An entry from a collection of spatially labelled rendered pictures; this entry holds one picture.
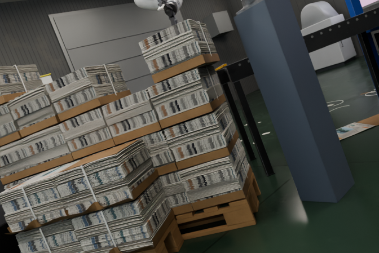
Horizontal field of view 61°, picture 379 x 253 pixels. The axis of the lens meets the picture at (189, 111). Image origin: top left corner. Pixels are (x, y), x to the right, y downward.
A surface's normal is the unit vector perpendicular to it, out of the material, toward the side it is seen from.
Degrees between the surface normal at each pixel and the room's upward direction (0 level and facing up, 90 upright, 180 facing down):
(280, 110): 90
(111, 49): 90
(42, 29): 90
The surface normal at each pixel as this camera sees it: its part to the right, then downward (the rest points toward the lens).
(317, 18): -0.72, 0.33
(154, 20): 0.59, -0.17
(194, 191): -0.28, 0.17
